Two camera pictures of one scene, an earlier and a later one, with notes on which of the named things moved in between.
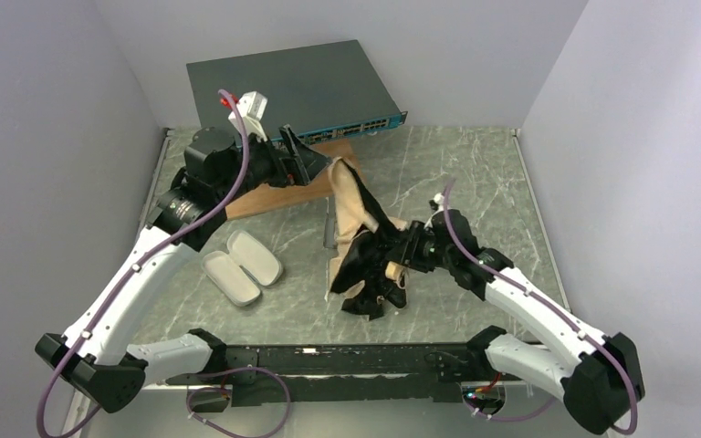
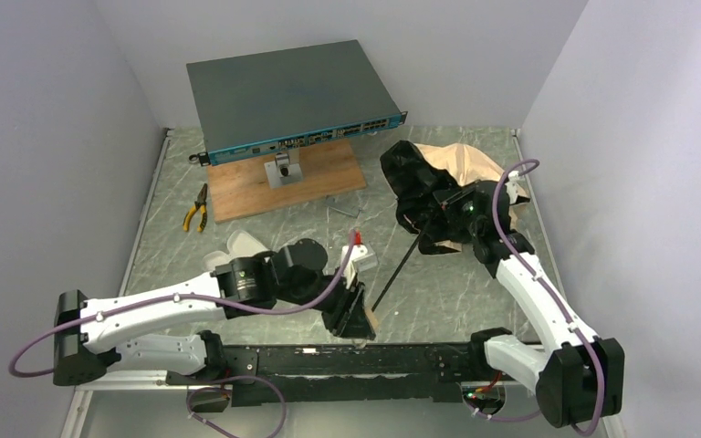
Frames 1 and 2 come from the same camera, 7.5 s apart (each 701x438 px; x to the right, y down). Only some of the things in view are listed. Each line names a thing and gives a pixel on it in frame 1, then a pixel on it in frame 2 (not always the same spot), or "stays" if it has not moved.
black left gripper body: x=293 y=157 -> x=346 y=304
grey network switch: x=315 y=92 stays
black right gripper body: x=414 y=248 -> x=422 y=202
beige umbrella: x=362 y=234 -> x=413 y=172
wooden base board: x=271 y=196 stays
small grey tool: x=329 y=231 -> x=348 y=213
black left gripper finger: x=309 y=161 -> x=356 y=323
